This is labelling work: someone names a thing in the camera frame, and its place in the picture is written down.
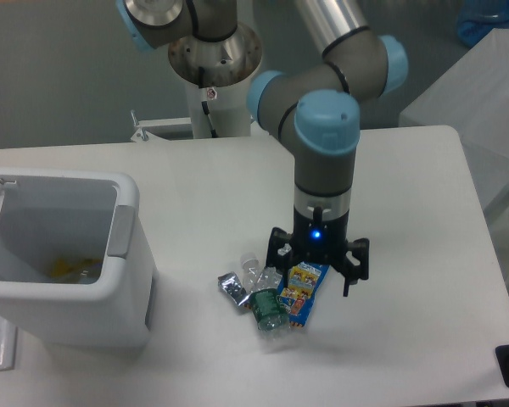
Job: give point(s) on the blue snack wrapper bag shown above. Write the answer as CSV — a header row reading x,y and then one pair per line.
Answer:
x,y
299,296

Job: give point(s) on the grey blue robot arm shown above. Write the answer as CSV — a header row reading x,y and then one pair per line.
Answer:
x,y
315,115

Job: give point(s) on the white plastic trash can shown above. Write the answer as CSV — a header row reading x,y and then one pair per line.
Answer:
x,y
50,214

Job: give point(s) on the silver foil wrapper piece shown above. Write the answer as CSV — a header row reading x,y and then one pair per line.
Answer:
x,y
232,287

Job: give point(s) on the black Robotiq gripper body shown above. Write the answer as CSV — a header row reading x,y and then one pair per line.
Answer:
x,y
322,243

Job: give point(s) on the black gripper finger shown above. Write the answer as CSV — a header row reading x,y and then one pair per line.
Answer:
x,y
351,261
279,250

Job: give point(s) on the blue water jug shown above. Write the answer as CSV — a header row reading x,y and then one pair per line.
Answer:
x,y
476,19

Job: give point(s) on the translucent white storage box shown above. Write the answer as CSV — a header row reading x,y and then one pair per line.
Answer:
x,y
473,98

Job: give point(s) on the crushed clear plastic bottle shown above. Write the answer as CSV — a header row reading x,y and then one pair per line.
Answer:
x,y
261,284

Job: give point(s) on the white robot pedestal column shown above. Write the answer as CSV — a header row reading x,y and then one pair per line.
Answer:
x,y
219,111

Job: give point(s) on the white pedestal mounting bracket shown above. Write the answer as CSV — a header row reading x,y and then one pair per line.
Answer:
x,y
167,129

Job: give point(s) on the yellow trash inside can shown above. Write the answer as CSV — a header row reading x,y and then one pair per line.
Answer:
x,y
85,271

